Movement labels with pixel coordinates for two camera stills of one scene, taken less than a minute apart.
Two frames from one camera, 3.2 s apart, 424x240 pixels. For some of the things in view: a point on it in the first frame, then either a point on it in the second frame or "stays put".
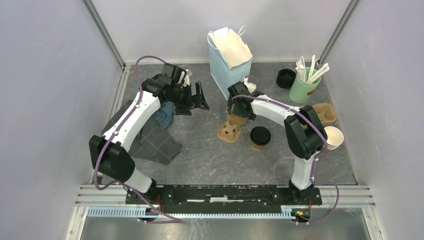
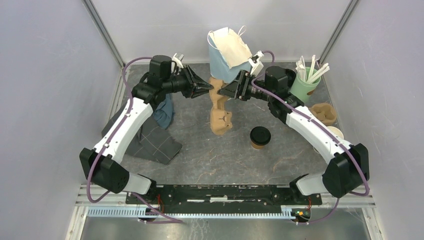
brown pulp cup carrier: x=229 y=131 -> x=221 y=120
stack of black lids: x=285 y=78 stays put
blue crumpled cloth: x=164 y=115 stays put
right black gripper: x=245 y=115 -> x=242 y=80
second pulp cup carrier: x=326 y=113 stays put
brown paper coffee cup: x=256 y=146 stays put
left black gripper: x=185 y=109 -> x=193 y=91
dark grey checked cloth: x=152 y=142 stays put
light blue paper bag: x=230 y=59 stays put
